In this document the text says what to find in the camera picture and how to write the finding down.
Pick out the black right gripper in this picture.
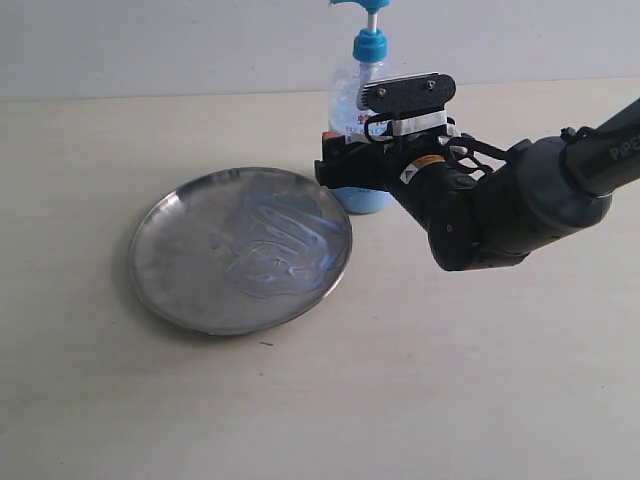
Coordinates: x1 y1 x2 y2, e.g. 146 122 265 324
314 131 465 200

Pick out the blue lotion pump bottle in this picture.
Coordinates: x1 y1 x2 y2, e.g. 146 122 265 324
328 0 391 215

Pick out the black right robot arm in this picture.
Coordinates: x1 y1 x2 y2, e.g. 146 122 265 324
315 103 639 271

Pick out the smeared light blue paste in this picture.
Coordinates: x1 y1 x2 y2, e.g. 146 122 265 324
218 178 348 299

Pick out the round stainless steel plate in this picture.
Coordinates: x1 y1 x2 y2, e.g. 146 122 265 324
128 167 353 336

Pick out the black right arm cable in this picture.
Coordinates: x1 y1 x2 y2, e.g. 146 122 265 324
439 127 601 179

